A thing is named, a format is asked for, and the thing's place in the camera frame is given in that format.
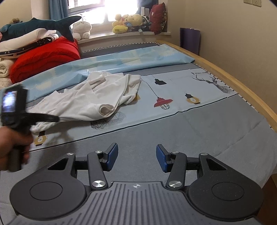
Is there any red pillow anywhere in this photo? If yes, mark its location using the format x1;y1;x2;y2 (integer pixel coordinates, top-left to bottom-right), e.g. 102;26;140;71
9;37;80;84

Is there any white folded bedding stack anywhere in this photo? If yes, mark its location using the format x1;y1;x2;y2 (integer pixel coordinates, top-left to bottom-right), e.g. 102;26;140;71
1;28;59;59

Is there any dark blue shark plush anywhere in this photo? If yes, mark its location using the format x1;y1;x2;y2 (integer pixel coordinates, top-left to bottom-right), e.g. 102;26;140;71
1;15;82;42

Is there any light blue patterned blanket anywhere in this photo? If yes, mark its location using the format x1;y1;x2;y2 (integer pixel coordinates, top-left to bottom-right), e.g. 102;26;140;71
0;43;196;104

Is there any patterned light grey bed sheet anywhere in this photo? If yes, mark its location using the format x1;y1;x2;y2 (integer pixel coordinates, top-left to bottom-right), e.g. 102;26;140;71
0;62;277;225

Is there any yellow plush toy pile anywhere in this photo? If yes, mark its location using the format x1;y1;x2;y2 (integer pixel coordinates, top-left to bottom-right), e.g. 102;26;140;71
112;14;151;34

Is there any wooden bed frame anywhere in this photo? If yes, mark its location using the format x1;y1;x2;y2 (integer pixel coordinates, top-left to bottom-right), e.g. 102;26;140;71
157;40;276;131

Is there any dark red cushion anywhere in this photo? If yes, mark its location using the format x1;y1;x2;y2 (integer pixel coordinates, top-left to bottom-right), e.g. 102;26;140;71
150;3;167;35

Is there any wall power socket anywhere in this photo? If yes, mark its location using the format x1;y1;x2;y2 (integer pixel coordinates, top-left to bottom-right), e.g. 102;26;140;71
243;0;262;7

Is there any purple box by wall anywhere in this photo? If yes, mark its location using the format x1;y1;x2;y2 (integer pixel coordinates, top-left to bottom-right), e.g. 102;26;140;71
179;28;201;55

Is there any white t-shirt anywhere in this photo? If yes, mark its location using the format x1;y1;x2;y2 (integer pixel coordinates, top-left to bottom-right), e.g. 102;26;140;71
28;72;141;122

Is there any person's left hand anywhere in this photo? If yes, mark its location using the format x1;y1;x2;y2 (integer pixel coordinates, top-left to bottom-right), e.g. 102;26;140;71
1;127;33;171

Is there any white plush bear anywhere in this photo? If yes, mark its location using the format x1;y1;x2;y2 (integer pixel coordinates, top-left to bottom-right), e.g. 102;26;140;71
72;21;92;41

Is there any folded cream towel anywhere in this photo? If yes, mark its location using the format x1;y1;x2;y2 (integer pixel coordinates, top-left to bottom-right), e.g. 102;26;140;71
0;59;15;78

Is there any blue curtain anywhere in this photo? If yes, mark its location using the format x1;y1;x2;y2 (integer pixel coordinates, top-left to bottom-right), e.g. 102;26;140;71
49;0;69;20

